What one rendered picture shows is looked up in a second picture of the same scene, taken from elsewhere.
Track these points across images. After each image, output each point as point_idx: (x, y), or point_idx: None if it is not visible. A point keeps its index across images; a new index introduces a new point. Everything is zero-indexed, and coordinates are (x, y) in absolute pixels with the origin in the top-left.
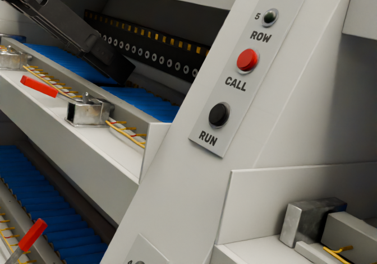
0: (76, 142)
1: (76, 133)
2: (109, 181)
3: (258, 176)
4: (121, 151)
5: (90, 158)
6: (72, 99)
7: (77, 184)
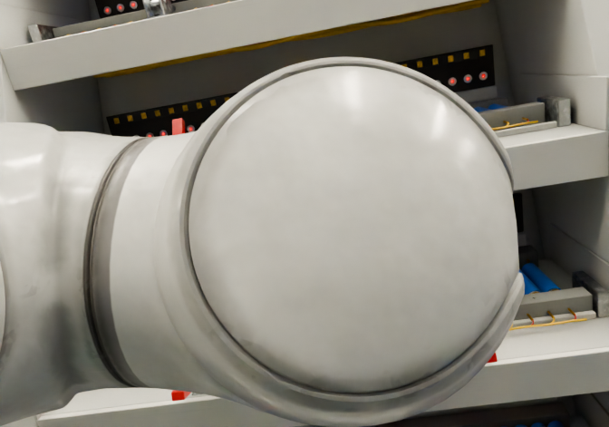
0: (519, 367)
1: (509, 361)
2: (602, 366)
3: None
4: (555, 340)
5: (556, 367)
6: None
7: (536, 398)
